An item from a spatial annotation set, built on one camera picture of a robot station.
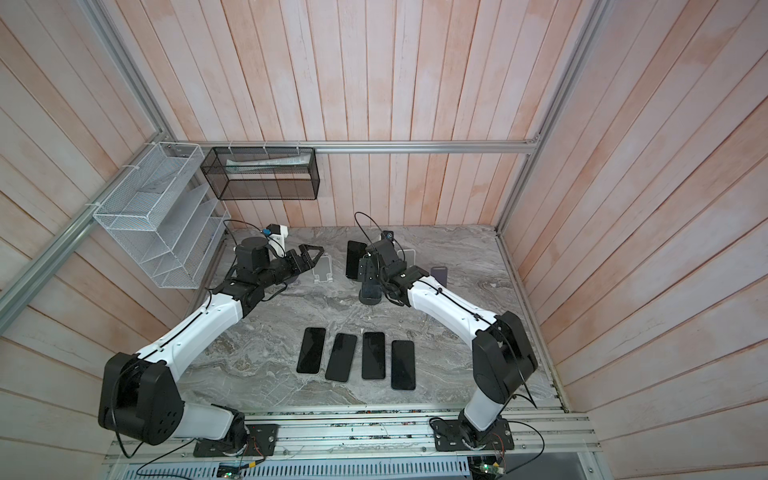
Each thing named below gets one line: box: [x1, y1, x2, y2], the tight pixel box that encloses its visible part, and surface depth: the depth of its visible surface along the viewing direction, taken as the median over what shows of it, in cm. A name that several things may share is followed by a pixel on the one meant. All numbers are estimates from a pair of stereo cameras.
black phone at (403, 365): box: [391, 340, 416, 391], surface depth 89 cm
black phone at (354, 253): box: [346, 240, 367, 279], surface depth 100 cm
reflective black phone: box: [358, 256, 382, 299], surface depth 80 cm
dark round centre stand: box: [359, 288, 382, 305], surface depth 97 cm
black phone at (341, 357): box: [325, 333, 358, 383], surface depth 88 cm
